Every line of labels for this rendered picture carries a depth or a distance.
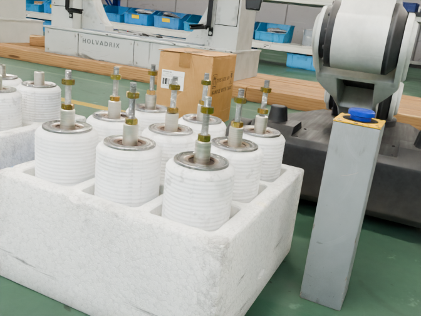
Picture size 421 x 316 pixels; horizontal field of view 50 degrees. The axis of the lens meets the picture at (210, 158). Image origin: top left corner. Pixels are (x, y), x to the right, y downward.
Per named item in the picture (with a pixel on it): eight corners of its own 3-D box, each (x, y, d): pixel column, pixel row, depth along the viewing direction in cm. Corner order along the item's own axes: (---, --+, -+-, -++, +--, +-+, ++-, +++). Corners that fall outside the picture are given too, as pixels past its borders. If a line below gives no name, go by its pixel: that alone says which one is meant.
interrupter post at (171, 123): (161, 132, 76) (163, 113, 75) (165, 129, 78) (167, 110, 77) (175, 134, 75) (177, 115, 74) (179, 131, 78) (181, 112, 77)
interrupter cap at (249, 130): (277, 131, 86) (278, 127, 86) (282, 141, 79) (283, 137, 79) (238, 126, 86) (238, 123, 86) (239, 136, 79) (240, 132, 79)
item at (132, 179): (81, 263, 68) (84, 147, 62) (105, 235, 77) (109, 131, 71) (144, 274, 67) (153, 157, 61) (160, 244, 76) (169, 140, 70)
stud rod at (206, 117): (206, 153, 61) (212, 98, 59) (198, 152, 61) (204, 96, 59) (205, 151, 62) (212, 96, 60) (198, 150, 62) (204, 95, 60)
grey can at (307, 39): (302, 45, 536) (305, 28, 530) (316, 47, 530) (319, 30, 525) (299, 45, 522) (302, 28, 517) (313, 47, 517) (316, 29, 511)
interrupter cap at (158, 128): (141, 133, 74) (141, 129, 74) (156, 124, 81) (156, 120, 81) (187, 140, 73) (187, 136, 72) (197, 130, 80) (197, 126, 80)
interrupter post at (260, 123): (265, 133, 84) (267, 115, 83) (266, 136, 81) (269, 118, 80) (252, 131, 84) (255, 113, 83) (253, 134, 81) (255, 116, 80)
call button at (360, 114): (348, 118, 73) (351, 105, 72) (374, 123, 71) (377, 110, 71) (344, 121, 69) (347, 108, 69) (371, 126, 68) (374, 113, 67)
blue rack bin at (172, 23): (170, 27, 626) (171, 12, 620) (195, 31, 613) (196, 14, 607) (151, 26, 581) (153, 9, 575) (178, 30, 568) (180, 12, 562)
